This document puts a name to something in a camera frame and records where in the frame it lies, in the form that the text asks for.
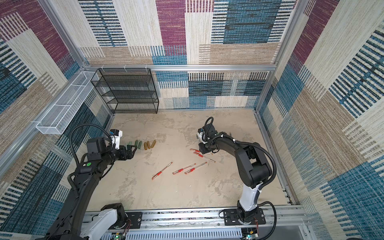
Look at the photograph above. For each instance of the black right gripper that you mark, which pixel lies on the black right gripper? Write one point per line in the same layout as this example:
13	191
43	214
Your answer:
202	149

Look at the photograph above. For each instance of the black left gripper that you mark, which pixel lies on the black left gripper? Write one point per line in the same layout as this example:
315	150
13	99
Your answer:
130	153

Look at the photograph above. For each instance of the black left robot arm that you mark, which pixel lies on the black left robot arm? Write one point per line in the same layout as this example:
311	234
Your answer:
101	155

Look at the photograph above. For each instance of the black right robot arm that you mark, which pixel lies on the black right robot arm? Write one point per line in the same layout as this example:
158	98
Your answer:
256	166

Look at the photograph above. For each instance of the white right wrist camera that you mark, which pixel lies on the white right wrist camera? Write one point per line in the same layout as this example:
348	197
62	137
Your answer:
200	136

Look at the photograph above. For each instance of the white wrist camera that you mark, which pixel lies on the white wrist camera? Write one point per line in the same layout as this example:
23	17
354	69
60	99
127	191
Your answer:
200	136
116	136

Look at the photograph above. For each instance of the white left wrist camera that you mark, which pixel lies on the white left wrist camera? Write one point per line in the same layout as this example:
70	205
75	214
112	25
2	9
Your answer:
116	136

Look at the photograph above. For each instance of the black wire mesh shelf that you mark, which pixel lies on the black wire mesh shelf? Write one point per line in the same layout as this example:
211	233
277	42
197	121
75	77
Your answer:
127	91

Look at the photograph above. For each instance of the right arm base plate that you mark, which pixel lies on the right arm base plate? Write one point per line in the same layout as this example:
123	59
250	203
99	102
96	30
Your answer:
237	217

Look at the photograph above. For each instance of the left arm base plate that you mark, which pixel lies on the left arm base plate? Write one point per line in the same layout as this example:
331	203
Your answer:
131	220

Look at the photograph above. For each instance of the aluminium front rail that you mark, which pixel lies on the aluminium front rail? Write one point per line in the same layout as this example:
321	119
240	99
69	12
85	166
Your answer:
282	223

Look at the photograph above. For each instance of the white wire mesh basket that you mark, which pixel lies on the white wire mesh basket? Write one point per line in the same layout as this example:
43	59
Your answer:
59	116

